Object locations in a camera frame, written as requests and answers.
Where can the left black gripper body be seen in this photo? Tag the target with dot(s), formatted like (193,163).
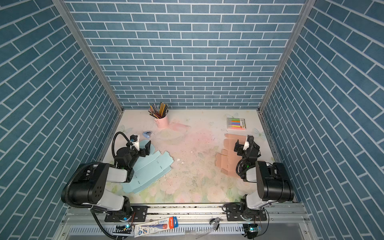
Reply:
(142,150)

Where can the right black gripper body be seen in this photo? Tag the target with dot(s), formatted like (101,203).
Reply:
(246,151)

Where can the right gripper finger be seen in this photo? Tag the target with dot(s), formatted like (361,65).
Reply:
(250,139)
(238,146)

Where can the light blue paper box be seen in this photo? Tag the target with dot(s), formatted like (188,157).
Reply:
(148,170)

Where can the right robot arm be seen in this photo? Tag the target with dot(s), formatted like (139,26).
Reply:
(272,180)

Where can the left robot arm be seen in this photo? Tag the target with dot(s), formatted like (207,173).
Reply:
(87,186)

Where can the pink flat paper box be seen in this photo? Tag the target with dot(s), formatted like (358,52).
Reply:
(228,159)

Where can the pack of coloured markers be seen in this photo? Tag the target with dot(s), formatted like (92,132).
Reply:
(236,124)

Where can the pink pencil bucket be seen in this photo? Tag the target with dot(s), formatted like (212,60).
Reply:
(162,123)

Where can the bundle of coloured pencils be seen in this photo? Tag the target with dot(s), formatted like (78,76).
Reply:
(159,111)

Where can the red blue white package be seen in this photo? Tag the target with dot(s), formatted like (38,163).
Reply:
(155,226)

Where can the small metal clip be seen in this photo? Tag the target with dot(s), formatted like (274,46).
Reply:
(215,223)

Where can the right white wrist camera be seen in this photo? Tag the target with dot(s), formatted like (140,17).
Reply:
(246,145)

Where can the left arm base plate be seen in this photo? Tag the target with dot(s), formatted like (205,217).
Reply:
(133,214)

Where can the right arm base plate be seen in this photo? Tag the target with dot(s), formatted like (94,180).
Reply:
(236,212)

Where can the aluminium mounting rail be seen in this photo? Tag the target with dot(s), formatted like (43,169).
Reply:
(191,217)

